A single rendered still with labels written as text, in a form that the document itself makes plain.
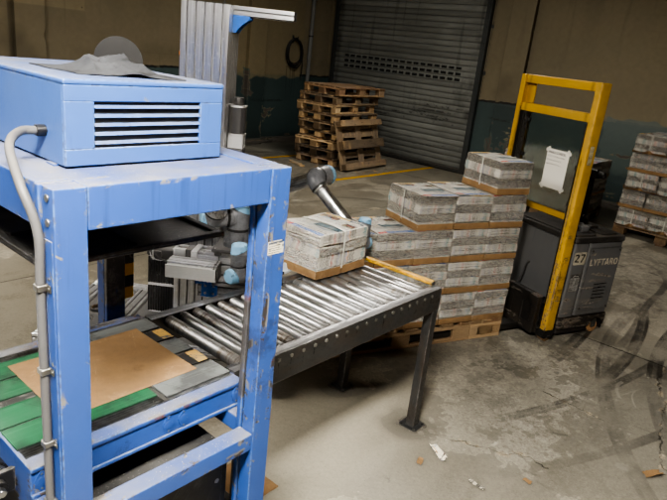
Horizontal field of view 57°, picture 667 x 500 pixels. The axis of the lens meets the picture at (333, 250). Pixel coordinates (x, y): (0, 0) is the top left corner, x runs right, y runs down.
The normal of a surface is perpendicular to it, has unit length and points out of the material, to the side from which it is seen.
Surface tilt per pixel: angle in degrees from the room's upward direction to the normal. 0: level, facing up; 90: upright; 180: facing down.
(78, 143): 90
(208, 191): 90
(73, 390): 90
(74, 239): 90
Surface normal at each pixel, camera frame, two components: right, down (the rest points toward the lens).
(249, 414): -0.66, 0.17
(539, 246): -0.90, 0.04
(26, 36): 0.75, 0.29
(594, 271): 0.43, 0.32
